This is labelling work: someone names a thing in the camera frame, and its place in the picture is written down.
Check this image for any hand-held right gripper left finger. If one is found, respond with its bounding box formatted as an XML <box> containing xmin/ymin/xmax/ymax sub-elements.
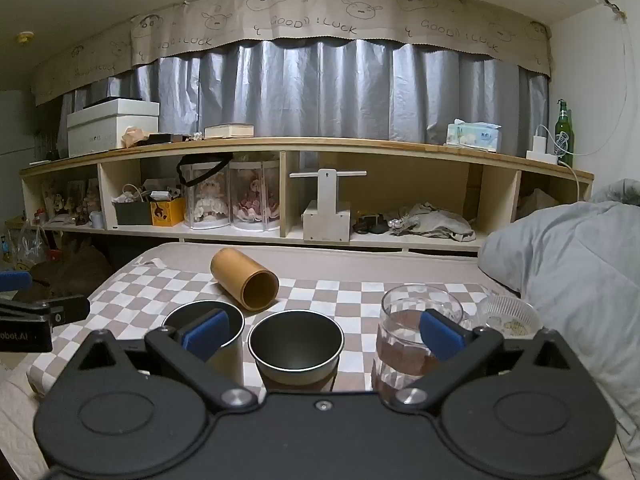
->
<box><xmin>75</xmin><ymin>308</ymin><xmax>259</xmax><ymax>415</ymax></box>

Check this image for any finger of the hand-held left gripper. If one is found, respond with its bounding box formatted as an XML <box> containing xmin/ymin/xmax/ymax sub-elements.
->
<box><xmin>0</xmin><ymin>296</ymin><xmax>91</xmax><ymax>327</ymax></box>
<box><xmin>0</xmin><ymin>270</ymin><xmax>32</xmax><ymax>292</ymax></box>

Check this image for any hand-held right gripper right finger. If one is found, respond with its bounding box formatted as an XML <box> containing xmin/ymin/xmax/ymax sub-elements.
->
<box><xmin>393</xmin><ymin>309</ymin><xmax>577</xmax><ymax>414</ymax></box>

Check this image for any tan cardboard tube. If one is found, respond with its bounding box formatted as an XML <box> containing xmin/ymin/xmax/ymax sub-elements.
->
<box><xmin>210</xmin><ymin>247</ymin><xmax>280</xmax><ymax>310</ymax></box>

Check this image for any cream steel cup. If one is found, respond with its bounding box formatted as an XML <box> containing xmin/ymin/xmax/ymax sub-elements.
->
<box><xmin>161</xmin><ymin>300</ymin><xmax>246</xmax><ymax>397</ymax></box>

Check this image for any clear glass cup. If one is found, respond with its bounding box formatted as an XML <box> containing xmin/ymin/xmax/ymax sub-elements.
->
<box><xmin>372</xmin><ymin>284</ymin><xmax>466</xmax><ymax>407</ymax></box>

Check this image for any steel cup with brown sleeve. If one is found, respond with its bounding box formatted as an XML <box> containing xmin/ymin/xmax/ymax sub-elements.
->
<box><xmin>247</xmin><ymin>310</ymin><xmax>346</xmax><ymax>394</ymax></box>

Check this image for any clear plastic bag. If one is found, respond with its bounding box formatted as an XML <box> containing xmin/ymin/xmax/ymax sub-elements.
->
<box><xmin>4</xmin><ymin>219</ymin><xmax>47</xmax><ymax>267</ymax></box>

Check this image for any brown plush cushion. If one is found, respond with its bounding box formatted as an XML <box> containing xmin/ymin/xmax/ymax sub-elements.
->
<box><xmin>29</xmin><ymin>244</ymin><xmax>114</xmax><ymax>302</ymax></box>

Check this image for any group of small figurines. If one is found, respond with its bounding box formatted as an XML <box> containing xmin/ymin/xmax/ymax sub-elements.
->
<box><xmin>42</xmin><ymin>179</ymin><xmax>101</xmax><ymax>227</ymax></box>

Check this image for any crumpled grey cloth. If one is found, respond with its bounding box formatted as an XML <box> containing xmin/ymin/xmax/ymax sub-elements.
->
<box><xmin>394</xmin><ymin>202</ymin><xmax>477</xmax><ymax>242</ymax></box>

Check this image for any dark green box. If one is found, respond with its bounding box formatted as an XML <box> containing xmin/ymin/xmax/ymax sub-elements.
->
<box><xmin>112</xmin><ymin>200</ymin><xmax>153</xmax><ymax>226</ymax></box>

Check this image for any checkered blanket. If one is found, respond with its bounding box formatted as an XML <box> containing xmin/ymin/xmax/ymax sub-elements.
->
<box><xmin>27</xmin><ymin>255</ymin><xmax>507</xmax><ymax>397</ymax></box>

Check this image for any yellow box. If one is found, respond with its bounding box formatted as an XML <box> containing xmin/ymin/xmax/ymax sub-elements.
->
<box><xmin>150</xmin><ymin>197</ymin><xmax>187</xmax><ymax>227</ymax></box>

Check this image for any dark small toy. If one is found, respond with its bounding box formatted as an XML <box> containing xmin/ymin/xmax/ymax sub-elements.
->
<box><xmin>352</xmin><ymin>214</ymin><xmax>392</xmax><ymax>235</ymax></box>

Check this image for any clear doll display case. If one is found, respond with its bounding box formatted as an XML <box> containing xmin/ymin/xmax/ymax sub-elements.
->
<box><xmin>180</xmin><ymin>159</ymin><xmax>232</xmax><ymax>230</ymax></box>
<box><xmin>229</xmin><ymin>159</ymin><xmax>281</xmax><ymax>232</ymax></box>

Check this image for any grey duvet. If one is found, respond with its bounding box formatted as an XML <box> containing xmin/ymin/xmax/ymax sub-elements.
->
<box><xmin>477</xmin><ymin>179</ymin><xmax>640</xmax><ymax>457</ymax></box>

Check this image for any white wooden stand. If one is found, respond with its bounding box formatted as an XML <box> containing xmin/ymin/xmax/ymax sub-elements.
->
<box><xmin>289</xmin><ymin>168</ymin><xmax>369</xmax><ymax>244</ymax></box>

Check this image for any large white box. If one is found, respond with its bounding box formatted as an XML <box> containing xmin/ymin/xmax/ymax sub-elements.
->
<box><xmin>66</xmin><ymin>99</ymin><xmax>161</xmax><ymax>158</ymax></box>

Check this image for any peach crumpled cloth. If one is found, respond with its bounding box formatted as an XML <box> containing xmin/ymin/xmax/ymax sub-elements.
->
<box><xmin>122</xmin><ymin>124</ymin><xmax>151</xmax><ymax>149</ymax></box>

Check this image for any tissue pack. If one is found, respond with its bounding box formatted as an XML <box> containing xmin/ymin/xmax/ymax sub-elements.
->
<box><xmin>444</xmin><ymin>119</ymin><xmax>502</xmax><ymax>154</ymax></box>

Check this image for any cream book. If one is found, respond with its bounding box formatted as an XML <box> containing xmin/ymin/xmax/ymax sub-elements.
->
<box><xmin>204</xmin><ymin>123</ymin><xmax>255</xmax><ymax>139</ymax></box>

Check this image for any long wooden shelf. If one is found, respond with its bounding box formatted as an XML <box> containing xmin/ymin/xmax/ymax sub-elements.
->
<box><xmin>20</xmin><ymin>137</ymin><xmax>596</xmax><ymax>254</ymax></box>

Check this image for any white power adapter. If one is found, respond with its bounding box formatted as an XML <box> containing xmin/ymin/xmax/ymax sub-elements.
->
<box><xmin>525</xmin><ymin>132</ymin><xmax>560</xmax><ymax>165</ymax></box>

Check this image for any green glass bottle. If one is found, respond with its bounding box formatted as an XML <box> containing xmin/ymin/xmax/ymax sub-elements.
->
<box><xmin>555</xmin><ymin>99</ymin><xmax>576</xmax><ymax>167</ymax></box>

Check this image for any silver grey curtain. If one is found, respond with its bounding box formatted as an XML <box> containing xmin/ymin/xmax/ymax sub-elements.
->
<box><xmin>57</xmin><ymin>39</ymin><xmax>551</xmax><ymax>157</ymax></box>

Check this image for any beige cartoon print valance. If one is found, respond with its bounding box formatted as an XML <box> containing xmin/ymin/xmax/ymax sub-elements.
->
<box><xmin>32</xmin><ymin>0</ymin><xmax>554</xmax><ymax>107</ymax></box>

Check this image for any white cable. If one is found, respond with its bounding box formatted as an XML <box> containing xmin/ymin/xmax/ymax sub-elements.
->
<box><xmin>536</xmin><ymin>124</ymin><xmax>584</xmax><ymax>202</ymax></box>

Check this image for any wall hook with wire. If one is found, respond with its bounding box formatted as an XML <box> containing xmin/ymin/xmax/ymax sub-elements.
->
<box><xmin>600</xmin><ymin>0</ymin><xmax>630</xmax><ymax>157</ymax></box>

